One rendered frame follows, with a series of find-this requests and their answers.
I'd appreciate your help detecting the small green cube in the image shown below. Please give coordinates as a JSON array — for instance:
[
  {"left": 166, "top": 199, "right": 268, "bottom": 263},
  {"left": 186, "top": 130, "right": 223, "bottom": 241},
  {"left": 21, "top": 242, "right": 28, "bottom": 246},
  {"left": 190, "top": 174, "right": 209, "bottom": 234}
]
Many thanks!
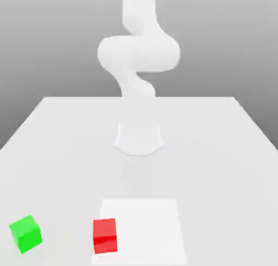
[{"left": 8, "top": 214, "right": 43, "bottom": 255}]

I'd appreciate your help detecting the small red cube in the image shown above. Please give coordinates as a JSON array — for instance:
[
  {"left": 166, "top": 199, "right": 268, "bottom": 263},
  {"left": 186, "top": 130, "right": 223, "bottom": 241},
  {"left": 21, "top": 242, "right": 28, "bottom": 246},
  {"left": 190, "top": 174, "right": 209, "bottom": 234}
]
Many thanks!
[{"left": 92, "top": 218, "right": 118, "bottom": 255}]

